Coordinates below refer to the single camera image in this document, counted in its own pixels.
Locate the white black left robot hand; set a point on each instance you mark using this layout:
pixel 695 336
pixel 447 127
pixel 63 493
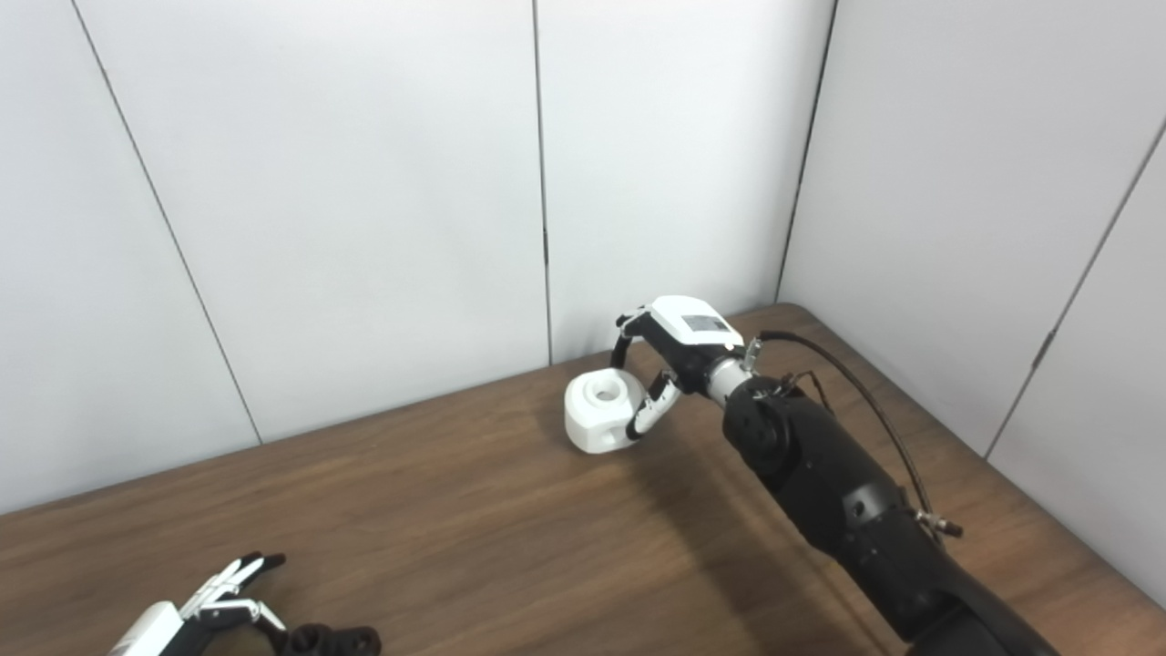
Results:
pixel 155 633

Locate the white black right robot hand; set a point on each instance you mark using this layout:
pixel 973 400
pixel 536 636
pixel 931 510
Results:
pixel 688 342

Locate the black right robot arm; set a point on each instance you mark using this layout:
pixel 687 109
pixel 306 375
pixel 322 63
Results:
pixel 838 492

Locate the round white plastic piece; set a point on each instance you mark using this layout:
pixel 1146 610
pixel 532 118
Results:
pixel 601 415

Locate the black plastic holder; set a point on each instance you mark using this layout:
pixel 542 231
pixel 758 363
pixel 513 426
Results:
pixel 332 642

